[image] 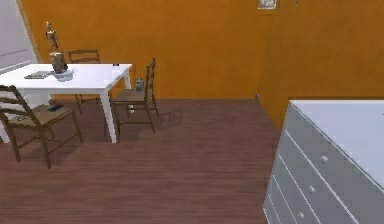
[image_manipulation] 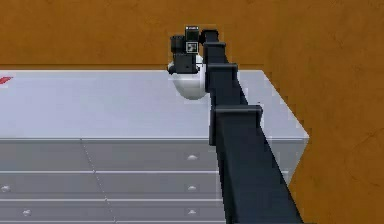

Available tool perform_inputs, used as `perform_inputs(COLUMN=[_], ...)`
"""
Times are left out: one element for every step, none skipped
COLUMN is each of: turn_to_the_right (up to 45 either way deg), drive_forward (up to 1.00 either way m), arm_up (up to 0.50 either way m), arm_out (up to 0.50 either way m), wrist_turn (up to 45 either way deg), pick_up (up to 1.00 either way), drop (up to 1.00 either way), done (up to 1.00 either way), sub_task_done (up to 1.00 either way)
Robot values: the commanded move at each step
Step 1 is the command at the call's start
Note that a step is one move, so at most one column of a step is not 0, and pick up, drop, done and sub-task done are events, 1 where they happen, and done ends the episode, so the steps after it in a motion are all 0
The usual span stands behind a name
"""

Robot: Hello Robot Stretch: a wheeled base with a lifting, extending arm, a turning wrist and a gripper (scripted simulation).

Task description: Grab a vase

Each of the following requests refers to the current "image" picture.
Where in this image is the framed wall picture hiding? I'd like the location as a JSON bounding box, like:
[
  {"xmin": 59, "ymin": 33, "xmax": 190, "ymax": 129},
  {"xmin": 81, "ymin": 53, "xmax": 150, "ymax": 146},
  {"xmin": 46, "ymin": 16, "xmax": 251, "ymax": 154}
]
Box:
[{"xmin": 257, "ymin": 0, "xmax": 278, "ymax": 11}]

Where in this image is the grey book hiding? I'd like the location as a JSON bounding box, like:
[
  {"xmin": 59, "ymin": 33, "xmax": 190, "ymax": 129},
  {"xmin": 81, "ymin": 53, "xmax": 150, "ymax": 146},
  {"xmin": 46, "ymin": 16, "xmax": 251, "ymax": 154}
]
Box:
[{"xmin": 24, "ymin": 70, "xmax": 54, "ymax": 80}]

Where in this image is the pale grey window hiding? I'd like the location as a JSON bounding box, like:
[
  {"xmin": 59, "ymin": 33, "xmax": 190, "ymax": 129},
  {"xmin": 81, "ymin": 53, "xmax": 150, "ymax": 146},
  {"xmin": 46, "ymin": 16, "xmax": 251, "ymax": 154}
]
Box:
[{"xmin": 0, "ymin": 0, "xmax": 39, "ymax": 75}]

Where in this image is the white chest of drawers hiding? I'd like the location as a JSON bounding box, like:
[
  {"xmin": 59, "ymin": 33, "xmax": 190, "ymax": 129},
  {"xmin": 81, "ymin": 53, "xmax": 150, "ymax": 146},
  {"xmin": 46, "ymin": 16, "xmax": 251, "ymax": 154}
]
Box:
[{"xmin": 262, "ymin": 99, "xmax": 384, "ymax": 224}]

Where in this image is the brown figure statue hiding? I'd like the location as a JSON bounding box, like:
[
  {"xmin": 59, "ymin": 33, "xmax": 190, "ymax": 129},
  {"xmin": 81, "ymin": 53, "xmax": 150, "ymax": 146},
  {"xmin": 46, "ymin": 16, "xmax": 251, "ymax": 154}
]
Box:
[{"xmin": 45, "ymin": 21, "xmax": 69, "ymax": 74}]

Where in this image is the brown wooden chair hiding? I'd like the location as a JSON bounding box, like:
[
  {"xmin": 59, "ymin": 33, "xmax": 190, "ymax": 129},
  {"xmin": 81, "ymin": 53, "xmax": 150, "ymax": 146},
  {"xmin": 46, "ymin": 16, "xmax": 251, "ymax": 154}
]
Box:
[
  {"xmin": 0, "ymin": 84, "xmax": 85, "ymax": 170},
  {"xmin": 67, "ymin": 49, "xmax": 102, "ymax": 117},
  {"xmin": 110, "ymin": 57, "xmax": 160, "ymax": 141}
]

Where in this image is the white dining table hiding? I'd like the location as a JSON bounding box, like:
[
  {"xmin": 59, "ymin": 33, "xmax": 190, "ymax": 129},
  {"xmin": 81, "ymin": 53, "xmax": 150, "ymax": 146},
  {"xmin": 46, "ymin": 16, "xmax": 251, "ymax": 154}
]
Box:
[{"xmin": 0, "ymin": 63, "xmax": 133, "ymax": 145}]

